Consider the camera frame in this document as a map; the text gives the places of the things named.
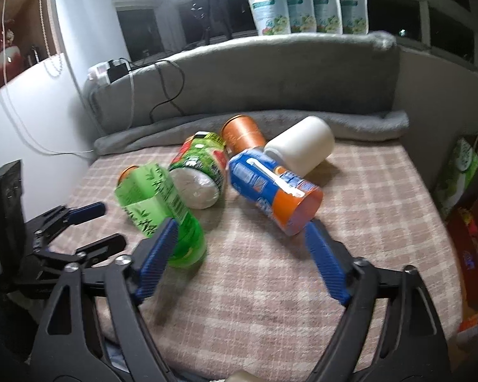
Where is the white power strip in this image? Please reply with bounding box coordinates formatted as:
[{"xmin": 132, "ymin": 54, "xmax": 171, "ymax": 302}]
[{"xmin": 88, "ymin": 59, "xmax": 133, "ymax": 85}]

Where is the black tripod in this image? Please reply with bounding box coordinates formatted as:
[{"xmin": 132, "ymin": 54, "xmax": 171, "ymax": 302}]
[{"xmin": 189, "ymin": 0, "xmax": 234, "ymax": 47}]

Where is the grey fleece blanket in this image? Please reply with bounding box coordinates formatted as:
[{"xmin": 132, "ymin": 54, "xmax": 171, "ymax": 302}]
[{"xmin": 83, "ymin": 32, "xmax": 410, "ymax": 157}]

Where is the black charger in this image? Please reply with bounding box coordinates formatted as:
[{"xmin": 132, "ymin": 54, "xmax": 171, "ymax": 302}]
[{"xmin": 108, "ymin": 60, "xmax": 130, "ymax": 82}]

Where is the white window frame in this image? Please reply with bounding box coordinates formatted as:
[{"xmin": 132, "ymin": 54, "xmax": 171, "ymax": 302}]
[{"xmin": 362, "ymin": 0, "xmax": 478, "ymax": 73}]

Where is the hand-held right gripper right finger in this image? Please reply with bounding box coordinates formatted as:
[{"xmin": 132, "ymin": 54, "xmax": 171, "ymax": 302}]
[{"xmin": 305, "ymin": 221, "xmax": 453, "ymax": 382}]

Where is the white cup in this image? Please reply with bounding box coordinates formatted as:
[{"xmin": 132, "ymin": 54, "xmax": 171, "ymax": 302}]
[{"xmin": 264, "ymin": 116, "xmax": 336, "ymax": 176}]

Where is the red cardboard box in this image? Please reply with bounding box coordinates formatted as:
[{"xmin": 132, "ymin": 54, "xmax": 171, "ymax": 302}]
[{"xmin": 446, "ymin": 186, "xmax": 478, "ymax": 312}]

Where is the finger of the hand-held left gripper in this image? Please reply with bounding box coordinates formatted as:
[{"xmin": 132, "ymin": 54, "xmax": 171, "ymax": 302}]
[
  {"xmin": 32, "ymin": 234, "xmax": 127, "ymax": 275},
  {"xmin": 26, "ymin": 202, "xmax": 107, "ymax": 255}
]

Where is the green tea bottle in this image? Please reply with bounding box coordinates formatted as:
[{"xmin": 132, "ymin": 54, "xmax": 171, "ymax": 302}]
[{"xmin": 115, "ymin": 162, "xmax": 207, "ymax": 268}]

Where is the orange snack packet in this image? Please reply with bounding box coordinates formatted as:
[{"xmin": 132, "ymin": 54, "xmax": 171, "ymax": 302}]
[{"xmin": 457, "ymin": 309, "xmax": 478, "ymax": 351}]

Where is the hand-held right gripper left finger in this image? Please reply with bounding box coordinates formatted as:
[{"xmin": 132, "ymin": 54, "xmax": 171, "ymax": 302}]
[{"xmin": 30, "ymin": 218, "xmax": 180, "ymax": 382}]

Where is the green and red noodle cup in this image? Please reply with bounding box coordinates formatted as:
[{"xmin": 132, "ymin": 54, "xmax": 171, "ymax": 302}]
[{"xmin": 168, "ymin": 131, "xmax": 228, "ymax": 211}]

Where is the blue and orange cup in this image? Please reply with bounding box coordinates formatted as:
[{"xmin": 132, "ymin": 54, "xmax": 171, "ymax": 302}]
[{"xmin": 228, "ymin": 147, "xmax": 324, "ymax": 236}]

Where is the green cardboard box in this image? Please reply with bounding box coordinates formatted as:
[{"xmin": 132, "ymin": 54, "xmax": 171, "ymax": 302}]
[{"xmin": 432, "ymin": 134, "xmax": 478, "ymax": 220}]

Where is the black cable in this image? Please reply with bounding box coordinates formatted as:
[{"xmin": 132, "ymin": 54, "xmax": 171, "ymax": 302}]
[{"xmin": 129, "ymin": 60, "xmax": 186, "ymax": 122}]

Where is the long white cable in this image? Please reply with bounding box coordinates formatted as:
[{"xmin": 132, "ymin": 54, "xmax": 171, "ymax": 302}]
[{"xmin": 0, "ymin": 0, "xmax": 95, "ymax": 156}]

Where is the short white cable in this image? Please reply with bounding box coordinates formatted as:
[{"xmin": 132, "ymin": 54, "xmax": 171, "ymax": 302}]
[{"xmin": 128, "ymin": 69, "xmax": 136, "ymax": 129}]

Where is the pink plaid blanket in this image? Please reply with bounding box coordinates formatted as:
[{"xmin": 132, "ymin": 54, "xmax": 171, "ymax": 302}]
[{"xmin": 36, "ymin": 141, "xmax": 463, "ymax": 382}]

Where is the white and green pouch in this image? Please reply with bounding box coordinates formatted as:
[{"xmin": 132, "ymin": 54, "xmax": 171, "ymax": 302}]
[
  {"xmin": 241, "ymin": 0, "xmax": 292, "ymax": 36},
  {"xmin": 338, "ymin": 0, "xmax": 369, "ymax": 35},
  {"xmin": 311, "ymin": 0, "xmax": 343, "ymax": 35},
  {"xmin": 285, "ymin": 0, "xmax": 318, "ymax": 36}
]

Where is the white bead cord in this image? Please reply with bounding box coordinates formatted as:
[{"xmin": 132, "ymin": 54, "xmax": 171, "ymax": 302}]
[{"xmin": 39, "ymin": 0, "xmax": 65, "ymax": 77}]

